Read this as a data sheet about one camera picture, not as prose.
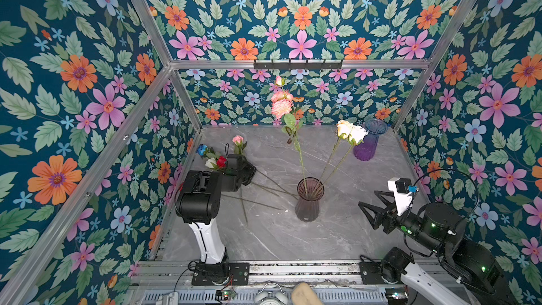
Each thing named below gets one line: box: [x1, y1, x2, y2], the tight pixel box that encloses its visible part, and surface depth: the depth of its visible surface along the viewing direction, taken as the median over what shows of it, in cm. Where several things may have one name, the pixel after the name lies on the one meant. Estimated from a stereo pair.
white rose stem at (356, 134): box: [318, 125, 369, 192], surface depth 64 cm
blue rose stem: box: [195, 143, 208, 157], surface depth 106 cm
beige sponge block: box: [290, 282, 324, 305], surface depth 67 cm
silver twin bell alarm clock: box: [254, 282, 288, 305], surface depth 66 cm
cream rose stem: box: [318, 120, 354, 188], surface depth 64 cm
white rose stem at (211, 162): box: [204, 157, 219, 170], surface depth 102 cm
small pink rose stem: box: [232, 134, 248, 155], surface depth 112 cm
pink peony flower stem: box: [271, 76, 307, 198], surface depth 66 cm
